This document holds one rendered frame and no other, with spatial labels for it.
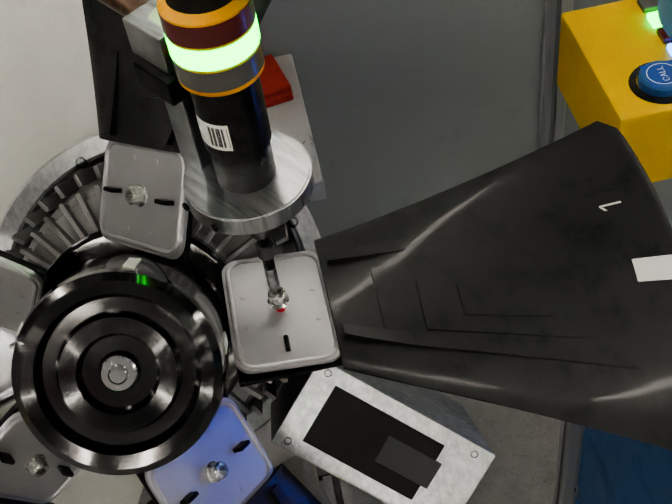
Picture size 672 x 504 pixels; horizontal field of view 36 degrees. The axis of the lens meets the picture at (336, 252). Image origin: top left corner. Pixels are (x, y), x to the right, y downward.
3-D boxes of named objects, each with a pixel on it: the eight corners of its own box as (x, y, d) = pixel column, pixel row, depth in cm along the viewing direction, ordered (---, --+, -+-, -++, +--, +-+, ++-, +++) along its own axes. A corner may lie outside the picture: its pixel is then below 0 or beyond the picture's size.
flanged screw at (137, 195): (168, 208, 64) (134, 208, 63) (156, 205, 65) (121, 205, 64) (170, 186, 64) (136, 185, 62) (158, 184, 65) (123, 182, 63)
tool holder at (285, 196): (138, 179, 58) (87, 38, 51) (231, 112, 61) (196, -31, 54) (245, 257, 54) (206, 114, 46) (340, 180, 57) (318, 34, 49)
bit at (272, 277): (283, 291, 63) (270, 233, 59) (265, 293, 63) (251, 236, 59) (282, 277, 64) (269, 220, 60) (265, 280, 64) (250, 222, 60)
